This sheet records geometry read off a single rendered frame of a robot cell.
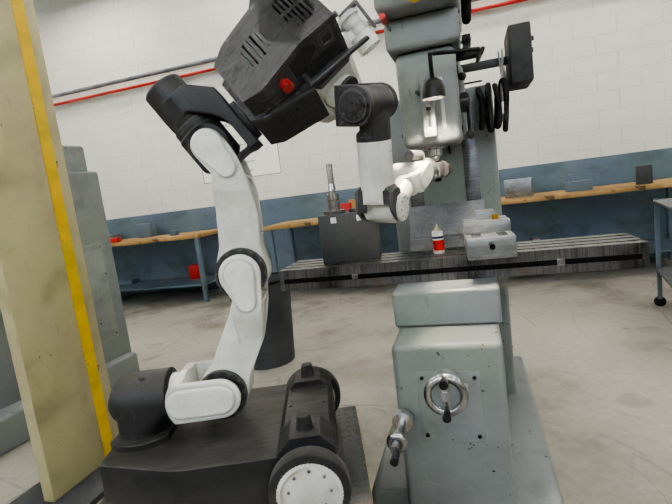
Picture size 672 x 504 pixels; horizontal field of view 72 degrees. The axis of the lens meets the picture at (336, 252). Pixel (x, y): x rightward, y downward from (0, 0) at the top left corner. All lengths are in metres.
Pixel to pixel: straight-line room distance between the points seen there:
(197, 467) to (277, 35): 1.07
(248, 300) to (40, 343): 1.33
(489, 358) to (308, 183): 5.10
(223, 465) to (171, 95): 0.94
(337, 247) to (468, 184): 0.66
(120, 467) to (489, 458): 1.02
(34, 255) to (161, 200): 5.06
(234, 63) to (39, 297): 1.52
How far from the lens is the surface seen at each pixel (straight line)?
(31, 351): 2.39
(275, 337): 3.41
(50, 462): 2.53
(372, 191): 1.22
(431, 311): 1.55
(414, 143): 1.66
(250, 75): 1.21
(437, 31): 1.68
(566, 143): 6.04
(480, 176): 2.11
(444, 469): 1.59
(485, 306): 1.55
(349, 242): 1.78
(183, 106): 1.32
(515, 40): 2.00
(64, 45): 8.53
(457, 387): 1.32
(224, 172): 1.26
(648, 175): 5.53
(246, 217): 1.28
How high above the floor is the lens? 1.20
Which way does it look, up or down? 7 degrees down
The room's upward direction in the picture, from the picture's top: 7 degrees counter-clockwise
